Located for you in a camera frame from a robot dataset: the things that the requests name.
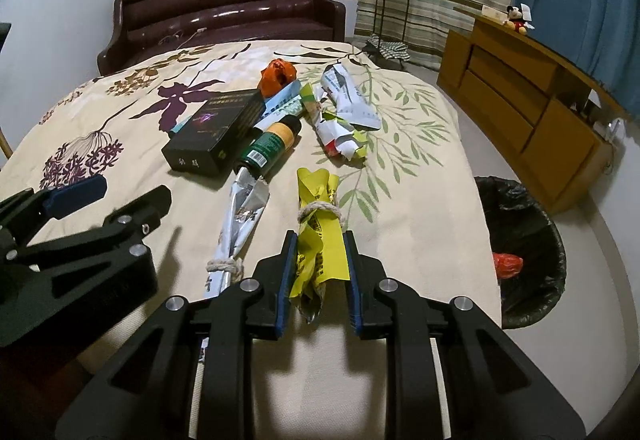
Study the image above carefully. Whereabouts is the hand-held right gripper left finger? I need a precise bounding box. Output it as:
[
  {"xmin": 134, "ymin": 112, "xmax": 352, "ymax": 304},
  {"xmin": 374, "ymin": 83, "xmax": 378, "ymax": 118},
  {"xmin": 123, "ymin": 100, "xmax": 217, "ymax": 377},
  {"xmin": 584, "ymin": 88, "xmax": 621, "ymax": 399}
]
[{"xmin": 55, "ymin": 230, "xmax": 301, "ymax": 440}]

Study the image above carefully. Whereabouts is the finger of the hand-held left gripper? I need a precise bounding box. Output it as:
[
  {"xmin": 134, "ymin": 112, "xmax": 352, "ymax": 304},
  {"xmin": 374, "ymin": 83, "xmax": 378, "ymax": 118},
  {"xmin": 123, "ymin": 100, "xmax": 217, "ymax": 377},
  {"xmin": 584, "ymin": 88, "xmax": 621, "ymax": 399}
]
[
  {"xmin": 0, "ymin": 185, "xmax": 173, "ymax": 348},
  {"xmin": 0, "ymin": 177, "xmax": 108, "ymax": 251}
]

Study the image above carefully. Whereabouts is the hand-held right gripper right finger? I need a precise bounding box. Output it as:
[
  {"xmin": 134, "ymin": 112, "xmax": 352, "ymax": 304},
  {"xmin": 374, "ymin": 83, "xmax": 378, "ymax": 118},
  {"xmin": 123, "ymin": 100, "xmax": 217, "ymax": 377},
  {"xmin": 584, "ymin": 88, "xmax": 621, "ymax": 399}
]
[{"xmin": 342, "ymin": 230, "xmax": 587, "ymax": 440}]

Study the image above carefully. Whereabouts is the yellow wrapper with twine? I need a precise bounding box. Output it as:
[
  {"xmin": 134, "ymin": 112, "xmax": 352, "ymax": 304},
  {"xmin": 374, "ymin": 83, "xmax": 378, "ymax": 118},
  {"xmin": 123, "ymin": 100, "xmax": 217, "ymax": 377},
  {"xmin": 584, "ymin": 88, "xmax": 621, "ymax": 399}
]
[{"xmin": 290, "ymin": 167, "xmax": 351, "ymax": 321}]

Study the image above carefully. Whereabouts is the green white wrapper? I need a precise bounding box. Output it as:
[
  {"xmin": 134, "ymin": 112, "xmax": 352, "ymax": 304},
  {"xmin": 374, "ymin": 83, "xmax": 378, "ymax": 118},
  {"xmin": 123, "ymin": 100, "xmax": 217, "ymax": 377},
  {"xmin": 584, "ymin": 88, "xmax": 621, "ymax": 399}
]
[{"xmin": 299, "ymin": 84, "xmax": 371, "ymax": 164}]

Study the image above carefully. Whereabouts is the bin with black bag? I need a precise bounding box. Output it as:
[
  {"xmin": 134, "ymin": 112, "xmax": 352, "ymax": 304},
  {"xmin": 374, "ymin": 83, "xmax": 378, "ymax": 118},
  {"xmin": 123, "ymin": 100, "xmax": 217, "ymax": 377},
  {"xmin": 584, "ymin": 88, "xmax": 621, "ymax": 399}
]
[{"xmin": 472, "ymin": 176, "xmax": 567, "ymax": 329}]

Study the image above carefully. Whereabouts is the orange wrapper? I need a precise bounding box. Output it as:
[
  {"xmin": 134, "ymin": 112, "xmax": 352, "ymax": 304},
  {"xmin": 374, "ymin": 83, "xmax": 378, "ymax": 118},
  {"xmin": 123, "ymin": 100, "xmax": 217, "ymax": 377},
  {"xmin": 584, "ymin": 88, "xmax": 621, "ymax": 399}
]
[{"xmin": 258, "ymin": 60, "xmax": 296, "ymax": 98}]

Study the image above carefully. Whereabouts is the silver wrapper tied with twine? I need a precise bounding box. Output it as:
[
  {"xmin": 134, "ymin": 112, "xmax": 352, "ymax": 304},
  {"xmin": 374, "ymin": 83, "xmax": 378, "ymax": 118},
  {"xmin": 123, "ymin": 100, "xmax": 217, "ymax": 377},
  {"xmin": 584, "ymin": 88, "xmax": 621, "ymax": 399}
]
[{"xmin": 202, "ymin": 167, "xmax": 269, "ymax": 305}]

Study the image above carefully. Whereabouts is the floral blanket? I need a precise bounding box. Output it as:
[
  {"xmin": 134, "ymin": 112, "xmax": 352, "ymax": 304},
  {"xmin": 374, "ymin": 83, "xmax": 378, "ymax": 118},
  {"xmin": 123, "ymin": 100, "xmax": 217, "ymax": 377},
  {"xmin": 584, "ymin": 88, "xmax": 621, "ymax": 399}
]
[{"xmin": 0, "ymin": 40, "xmax": 503, "ymax": 440}]

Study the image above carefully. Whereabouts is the black cardboard box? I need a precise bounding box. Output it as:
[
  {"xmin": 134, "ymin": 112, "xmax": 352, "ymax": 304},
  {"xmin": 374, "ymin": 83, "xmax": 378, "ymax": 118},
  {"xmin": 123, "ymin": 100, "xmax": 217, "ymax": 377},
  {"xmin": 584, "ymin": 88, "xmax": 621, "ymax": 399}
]
[{"xmin": 161, "ymin": 88, "xmax": 266, "ymax": 175}]

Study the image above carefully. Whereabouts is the green bottle with orange label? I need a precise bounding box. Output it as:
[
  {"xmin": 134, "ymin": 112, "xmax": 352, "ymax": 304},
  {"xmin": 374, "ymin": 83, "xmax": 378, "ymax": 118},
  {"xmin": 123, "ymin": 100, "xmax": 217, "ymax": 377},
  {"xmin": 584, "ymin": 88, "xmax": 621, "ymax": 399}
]
[{"xmin": 234, "ymin": 116, "xmax": 304, "ymax": 178}]

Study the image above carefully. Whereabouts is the red wrapper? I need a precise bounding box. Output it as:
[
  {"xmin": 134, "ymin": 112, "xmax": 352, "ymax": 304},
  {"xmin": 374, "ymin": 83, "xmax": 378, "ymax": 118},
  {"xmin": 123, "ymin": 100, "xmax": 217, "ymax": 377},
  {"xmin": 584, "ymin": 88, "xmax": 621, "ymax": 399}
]
[{"xmin": 492, "ymin": 252, "xmax": 524, "ymax": 281}]

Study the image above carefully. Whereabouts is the white blue packet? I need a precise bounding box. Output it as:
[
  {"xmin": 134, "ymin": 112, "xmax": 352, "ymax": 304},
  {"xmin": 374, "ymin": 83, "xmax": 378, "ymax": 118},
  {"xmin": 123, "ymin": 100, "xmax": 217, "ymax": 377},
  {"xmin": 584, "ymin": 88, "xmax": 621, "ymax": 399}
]
[{"xmin": 257, "ymin": 81, "xmax": 307, "ymax": 121}]

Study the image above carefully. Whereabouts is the brown leather sofa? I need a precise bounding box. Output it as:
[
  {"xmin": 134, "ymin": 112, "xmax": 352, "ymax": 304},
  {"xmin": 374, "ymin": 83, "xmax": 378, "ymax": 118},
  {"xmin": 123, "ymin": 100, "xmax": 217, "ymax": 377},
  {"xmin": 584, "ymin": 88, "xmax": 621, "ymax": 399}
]
[{"xmin": 96, "ymin": 0, "xmax": 347, "ymax": 75}]

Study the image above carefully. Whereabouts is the striped cloth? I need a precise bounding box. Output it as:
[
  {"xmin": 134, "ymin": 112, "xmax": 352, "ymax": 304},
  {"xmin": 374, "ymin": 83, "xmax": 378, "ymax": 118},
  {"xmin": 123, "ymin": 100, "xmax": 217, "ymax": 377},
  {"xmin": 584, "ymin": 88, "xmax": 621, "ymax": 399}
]
[{"xmin": 367, "ymin": 37, "xmax": 411, "ymax": 65}]

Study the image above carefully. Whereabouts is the wooden cabinet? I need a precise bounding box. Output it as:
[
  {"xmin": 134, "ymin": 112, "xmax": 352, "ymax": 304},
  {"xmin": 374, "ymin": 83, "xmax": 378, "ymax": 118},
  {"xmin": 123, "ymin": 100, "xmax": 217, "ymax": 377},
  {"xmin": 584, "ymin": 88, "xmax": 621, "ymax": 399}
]
[{"xmin": 436, "ymin": 6, "xmax": 640, "ymax": 215}]

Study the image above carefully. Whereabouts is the black metal plant stand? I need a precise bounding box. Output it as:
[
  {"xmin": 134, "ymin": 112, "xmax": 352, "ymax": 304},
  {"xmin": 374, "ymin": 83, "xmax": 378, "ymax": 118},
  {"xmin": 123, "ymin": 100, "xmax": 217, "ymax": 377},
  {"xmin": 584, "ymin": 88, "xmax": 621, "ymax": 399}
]
[{"xmin": 369, "ymin": 0, "xmax": 416, "ymax": 50}]

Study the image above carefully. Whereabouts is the mouse plush toy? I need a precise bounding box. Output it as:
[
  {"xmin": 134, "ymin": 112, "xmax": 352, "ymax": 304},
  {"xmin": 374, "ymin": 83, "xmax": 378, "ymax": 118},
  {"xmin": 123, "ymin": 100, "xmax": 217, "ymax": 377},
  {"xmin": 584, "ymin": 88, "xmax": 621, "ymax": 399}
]
[{"xmin": 502, "ymin": 4, "xmax": 535, "ymax": 36}]

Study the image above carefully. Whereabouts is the white cable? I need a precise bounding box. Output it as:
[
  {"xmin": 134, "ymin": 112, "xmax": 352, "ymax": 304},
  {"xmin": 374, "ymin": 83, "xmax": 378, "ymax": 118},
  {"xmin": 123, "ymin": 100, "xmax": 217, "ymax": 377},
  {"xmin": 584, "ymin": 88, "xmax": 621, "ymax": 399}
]
[{"xmin": 160, "ymin": 27, "xmax": 208, "ymax": 45}]

